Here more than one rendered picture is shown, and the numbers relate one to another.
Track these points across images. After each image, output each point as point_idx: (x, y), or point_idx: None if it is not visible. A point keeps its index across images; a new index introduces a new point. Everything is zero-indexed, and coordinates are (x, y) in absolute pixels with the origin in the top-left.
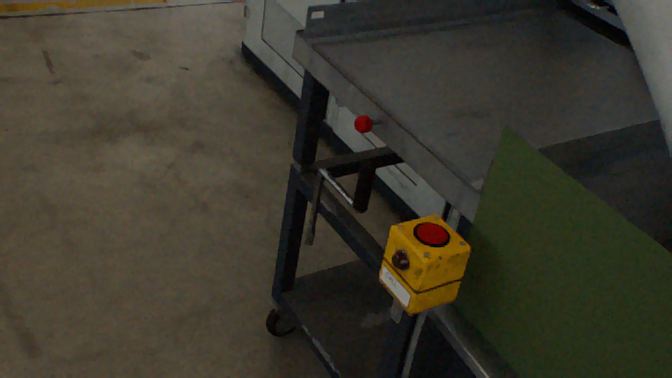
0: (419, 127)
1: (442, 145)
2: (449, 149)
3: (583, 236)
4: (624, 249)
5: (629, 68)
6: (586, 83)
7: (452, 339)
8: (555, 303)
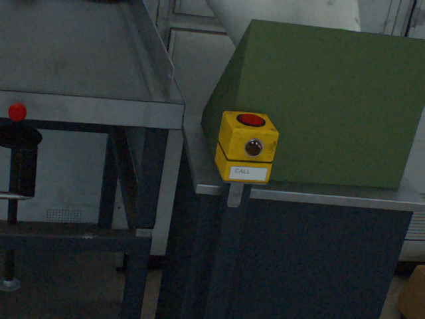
0: (62, 88)
1: (94, 90)
2: (102, 90)
3: (336, 59)
4: (366, 50)
5: (36, 2)
6: (45, 19)
7: (257, 193)
8: (322, 114)
